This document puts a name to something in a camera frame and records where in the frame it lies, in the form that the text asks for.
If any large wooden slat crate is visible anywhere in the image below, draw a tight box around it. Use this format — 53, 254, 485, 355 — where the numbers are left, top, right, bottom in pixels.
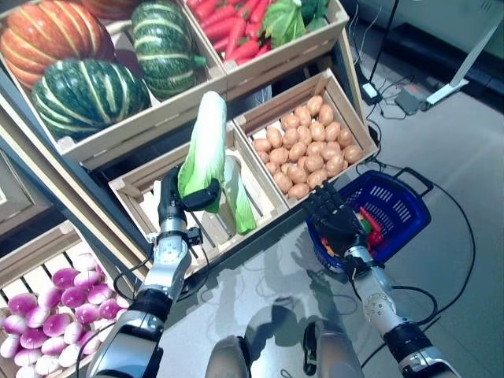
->
0, 0, 229, 171

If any dark green striped pumpkin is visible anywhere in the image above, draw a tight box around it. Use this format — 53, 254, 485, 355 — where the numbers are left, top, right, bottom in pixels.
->
131, 0, 208, 100
30, 58, 153, 141

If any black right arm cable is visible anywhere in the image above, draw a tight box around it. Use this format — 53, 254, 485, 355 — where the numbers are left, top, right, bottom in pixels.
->
391, 285, 439, 328

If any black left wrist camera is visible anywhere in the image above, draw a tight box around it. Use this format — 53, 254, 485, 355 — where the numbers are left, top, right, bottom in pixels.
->
184, 226, 204, 247

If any white desk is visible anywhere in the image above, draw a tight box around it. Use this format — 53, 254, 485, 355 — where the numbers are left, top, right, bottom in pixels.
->
393, 0, 504, 106

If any dark green leafy vegetable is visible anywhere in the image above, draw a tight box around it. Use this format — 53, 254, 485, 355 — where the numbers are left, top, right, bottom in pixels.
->
301, 0, 330, 32

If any silver robot leg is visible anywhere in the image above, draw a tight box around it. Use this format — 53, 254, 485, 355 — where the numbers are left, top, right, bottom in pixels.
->
205, 334, 252, 378
302, 321, 365, 378

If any wooden vegetable display shelf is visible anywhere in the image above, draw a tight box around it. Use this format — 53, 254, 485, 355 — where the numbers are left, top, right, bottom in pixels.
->
0, 149, 139, 378
0, 0, 383, 300

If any silver right robot leg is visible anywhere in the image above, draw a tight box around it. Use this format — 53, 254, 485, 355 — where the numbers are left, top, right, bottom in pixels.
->
302, 321, 365, 378

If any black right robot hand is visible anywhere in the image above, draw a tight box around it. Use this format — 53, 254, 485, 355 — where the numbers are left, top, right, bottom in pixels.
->
302, 183, 369, 257

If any blue plastic shopping basket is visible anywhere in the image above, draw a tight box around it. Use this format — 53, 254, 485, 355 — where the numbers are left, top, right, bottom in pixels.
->
305, 169, 434, 275

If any orange striped pumpkin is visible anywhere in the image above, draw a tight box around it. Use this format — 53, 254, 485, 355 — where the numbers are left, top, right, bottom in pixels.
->
0, 0, 115, 91
76, 0, 139, 20

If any napa cabbage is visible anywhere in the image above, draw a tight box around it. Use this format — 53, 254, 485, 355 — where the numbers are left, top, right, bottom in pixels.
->
176, 91, 228, 214
223, 155, 258, 236

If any grey floor box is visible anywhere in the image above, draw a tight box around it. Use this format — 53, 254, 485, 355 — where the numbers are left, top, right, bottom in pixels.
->
395, 85, 428, 115

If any light green lettuce head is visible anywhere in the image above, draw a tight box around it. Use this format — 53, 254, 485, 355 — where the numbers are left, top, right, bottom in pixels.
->
261, 0, 306, 50

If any silver left robot leg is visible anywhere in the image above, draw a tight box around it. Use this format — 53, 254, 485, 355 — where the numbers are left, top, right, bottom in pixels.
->
205, 334, 252, 378

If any purple white turnip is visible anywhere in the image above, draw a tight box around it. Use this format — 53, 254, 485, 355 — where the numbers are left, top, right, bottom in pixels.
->
7, 293, 39, 316
52, 267, 80, 289
74, 252, 98, 272
74, 270, 102, 289
38, 287, 63, 310
61, 287, 88, 308

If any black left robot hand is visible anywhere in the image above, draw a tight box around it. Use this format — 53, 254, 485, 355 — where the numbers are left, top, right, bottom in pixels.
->
157, 165, 222, 222

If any black power adapter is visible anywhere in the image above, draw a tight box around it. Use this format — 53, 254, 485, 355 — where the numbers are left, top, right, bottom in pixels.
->
361, 81, 380, 102

